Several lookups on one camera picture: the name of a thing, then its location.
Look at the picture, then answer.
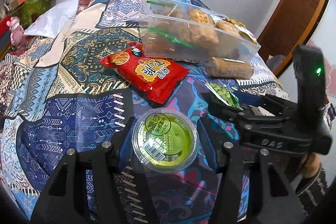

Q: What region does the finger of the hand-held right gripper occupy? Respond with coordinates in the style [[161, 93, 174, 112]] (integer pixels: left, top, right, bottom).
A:
[[232, 91, 299, 116], [208, 100, 298, 136]]

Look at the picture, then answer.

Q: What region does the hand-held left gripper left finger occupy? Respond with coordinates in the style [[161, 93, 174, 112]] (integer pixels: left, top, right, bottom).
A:
[[31, 116, 135, 224]]

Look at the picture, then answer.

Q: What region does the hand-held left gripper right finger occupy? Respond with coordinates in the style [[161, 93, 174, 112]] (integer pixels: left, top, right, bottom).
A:
[[197, 116, 306, 224]]

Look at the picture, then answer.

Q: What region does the green pea packet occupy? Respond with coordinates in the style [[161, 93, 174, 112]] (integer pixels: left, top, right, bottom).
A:
[[209, 82, 240, 109]]

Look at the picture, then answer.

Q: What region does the green jelly cup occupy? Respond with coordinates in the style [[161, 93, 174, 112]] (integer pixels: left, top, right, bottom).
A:
[[131, 108, 201, 174]]

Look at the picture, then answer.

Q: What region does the clear plastic storage container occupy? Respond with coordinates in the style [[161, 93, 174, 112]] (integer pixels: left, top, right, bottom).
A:
[[140, 0, 261, 64]]

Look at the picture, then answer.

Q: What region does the yellow snack packet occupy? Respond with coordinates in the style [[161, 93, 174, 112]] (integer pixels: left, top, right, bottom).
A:
[[227, 18, 258, 44]]

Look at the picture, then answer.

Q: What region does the person's right forearm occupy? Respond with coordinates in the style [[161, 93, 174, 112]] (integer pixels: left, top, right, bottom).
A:
[[295, 153, 330, 198]]

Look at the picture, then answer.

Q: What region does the brown cylindrical biscuit roll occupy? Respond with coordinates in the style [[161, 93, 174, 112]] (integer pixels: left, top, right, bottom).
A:
[[207, 56, 255, 80]]

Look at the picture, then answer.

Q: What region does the brown room door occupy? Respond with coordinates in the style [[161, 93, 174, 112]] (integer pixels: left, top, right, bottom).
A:
[[257, 0, 327, 64]]

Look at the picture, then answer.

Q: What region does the red snack packet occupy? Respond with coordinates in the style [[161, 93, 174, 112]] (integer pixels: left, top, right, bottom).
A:
[[100, 42, 190, 104]]

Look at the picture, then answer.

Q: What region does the wooden wardrobe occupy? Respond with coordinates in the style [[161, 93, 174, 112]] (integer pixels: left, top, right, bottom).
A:
[[256, 0, 332, 76]]

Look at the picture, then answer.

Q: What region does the patchwork patterned blanket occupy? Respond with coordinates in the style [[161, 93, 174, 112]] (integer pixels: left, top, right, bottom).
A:
[[0, 0, 289, 224]]

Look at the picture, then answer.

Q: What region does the white pillow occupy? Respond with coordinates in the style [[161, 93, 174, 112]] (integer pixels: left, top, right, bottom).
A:
[[24, 0, 79, 38]]

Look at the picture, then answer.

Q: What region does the pink toy figure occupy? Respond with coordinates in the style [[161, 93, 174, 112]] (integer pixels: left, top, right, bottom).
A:
[[8, 17, 23, 45]]

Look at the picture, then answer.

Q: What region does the green patterned cloth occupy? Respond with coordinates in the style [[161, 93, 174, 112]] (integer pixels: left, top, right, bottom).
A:
[[20, 0, 51, 28]]

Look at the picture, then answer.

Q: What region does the red box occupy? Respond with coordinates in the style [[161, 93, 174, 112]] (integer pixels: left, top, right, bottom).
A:
[[0, 17, 12, 38]]

